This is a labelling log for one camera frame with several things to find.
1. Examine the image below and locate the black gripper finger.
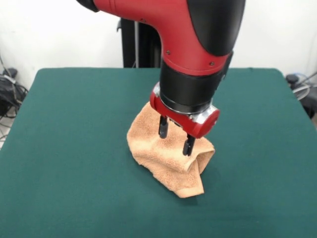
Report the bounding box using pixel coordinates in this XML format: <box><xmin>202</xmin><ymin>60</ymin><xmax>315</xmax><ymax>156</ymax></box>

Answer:
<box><xmin>182</xmin><ymin>133</ymin><xmax>197</xmax><ymax>157</ymax></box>
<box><xmin>158</xmin><ymin>115</ymin><xmax>170</xmax><ymax>139</ymax></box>

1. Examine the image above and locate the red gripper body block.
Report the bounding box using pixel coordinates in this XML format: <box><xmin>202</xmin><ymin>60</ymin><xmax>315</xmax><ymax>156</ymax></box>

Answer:
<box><xmin>150</xmin><ymin>92</ymin><xmax>221</xmax><ymax>139</ymax></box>

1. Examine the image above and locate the peach terry towel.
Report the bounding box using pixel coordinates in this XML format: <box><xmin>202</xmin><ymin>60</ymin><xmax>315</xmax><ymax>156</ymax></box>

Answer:
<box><xmin>126</xmin><ymin>101</ymin><xmax>215</xmax><ymax>198</ymax></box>

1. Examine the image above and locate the dark green table cloth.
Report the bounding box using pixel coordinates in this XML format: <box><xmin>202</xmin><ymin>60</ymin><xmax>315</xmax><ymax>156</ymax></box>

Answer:
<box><xmin>0</xmin><ymin>67</ymin><xmax>317</xmax><ymax>238</ymax></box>

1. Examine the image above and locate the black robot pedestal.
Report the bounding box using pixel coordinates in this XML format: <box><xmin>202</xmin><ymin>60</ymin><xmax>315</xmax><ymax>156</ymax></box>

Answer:
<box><xmin>115</xmin><ymin>17</ymin><xmax>164</xmax><ymax>68</ymax></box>

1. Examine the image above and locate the black cable tangle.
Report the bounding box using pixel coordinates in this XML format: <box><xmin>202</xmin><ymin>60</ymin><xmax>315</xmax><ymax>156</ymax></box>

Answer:
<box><xmin>0</xmin><ymin>74</ymin><xmax>29</xmax><ymax>119</ymax></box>

